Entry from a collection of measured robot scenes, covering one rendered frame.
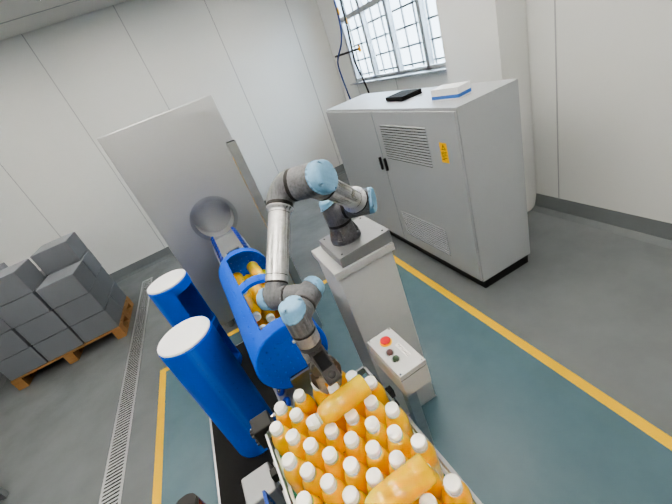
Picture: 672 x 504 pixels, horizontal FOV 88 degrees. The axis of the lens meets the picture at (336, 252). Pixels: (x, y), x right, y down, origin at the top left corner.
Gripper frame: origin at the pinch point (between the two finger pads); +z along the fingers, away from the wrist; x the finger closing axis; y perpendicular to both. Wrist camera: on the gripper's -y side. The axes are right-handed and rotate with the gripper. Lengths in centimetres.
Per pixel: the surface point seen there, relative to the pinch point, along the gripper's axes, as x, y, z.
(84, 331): 190, 345, 80
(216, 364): 40, 76, 22
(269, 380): 17.5, 22.3, 2.4
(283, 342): 6.6, 22.3, -9.1
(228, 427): 55, 76, 63
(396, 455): -3.8, -29.8, -0.6
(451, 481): -10.5, -42.1, -0.6
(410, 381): -20.8, -12.5, 2.6
